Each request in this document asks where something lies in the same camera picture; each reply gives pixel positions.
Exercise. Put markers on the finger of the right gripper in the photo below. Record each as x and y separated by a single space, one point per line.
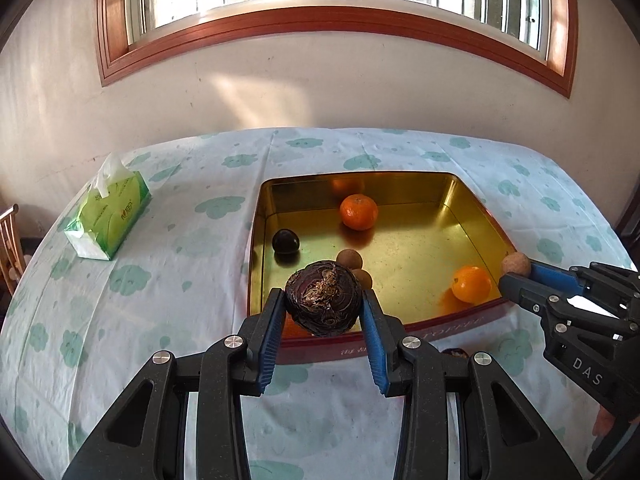
552 307
612 289

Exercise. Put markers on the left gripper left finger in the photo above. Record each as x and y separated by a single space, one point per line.
142 434

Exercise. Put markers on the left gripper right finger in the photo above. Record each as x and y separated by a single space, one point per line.
501 435

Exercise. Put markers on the brown kiwi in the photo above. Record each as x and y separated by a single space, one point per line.
516 263

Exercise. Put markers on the large orange mandarin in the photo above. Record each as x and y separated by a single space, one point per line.
292 330

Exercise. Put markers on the brown longan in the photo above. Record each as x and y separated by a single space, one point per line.
349 258
363 278

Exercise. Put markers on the small orange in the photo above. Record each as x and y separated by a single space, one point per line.
359 212

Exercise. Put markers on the large dark purple fruit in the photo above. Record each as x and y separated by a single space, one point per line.
324 298

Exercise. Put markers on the dark plum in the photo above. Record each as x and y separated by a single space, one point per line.
285 242

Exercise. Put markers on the dark wrinkled fruit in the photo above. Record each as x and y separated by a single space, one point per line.
456 352

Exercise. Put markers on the person right hand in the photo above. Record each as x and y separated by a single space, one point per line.
604 423

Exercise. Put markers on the red gold toffee tin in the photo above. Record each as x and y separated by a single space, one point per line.
430 224

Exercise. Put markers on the wooden chair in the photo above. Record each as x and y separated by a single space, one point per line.
13 263

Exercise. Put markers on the green tissue box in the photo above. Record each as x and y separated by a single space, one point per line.
107 211

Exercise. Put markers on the wooden framed window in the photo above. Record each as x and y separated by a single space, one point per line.
117 59

